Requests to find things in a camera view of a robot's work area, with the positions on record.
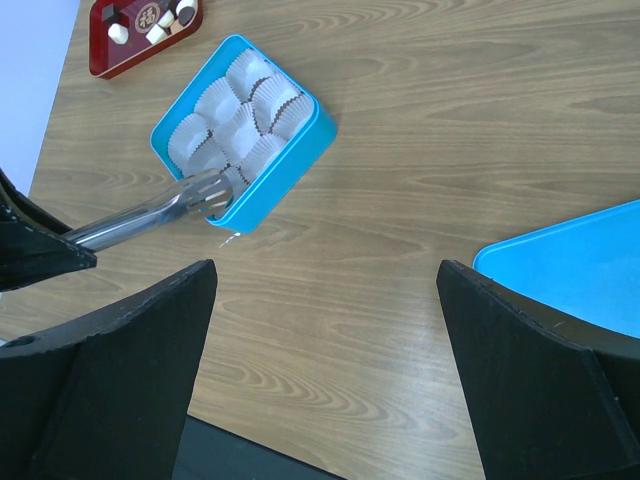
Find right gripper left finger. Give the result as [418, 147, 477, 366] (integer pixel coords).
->
[1, 260, 217, 479]

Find white square chocolate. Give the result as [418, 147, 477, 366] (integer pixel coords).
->
[107, 23, 129, 45]

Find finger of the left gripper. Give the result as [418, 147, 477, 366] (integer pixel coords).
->
[0, 174, 97, 290]

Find metal tongs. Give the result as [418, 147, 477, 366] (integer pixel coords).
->
[63, 169, 233, 252]

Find blue tin lid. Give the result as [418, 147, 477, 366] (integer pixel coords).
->
[473, 200, 639, 338]

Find blue tin box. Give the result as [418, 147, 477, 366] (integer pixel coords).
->
[150, 35, 337, 233]

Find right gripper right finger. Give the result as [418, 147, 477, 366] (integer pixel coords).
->
[436, 260, 639, 479]

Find dark square chocolate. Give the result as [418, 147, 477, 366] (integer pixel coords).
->
[101, 4, 120, 23]

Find red tray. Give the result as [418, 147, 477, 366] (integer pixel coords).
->
[88, 0, 204, 79]

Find dark brown chocolate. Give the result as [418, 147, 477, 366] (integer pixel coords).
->
[176, 0, 198, 27]

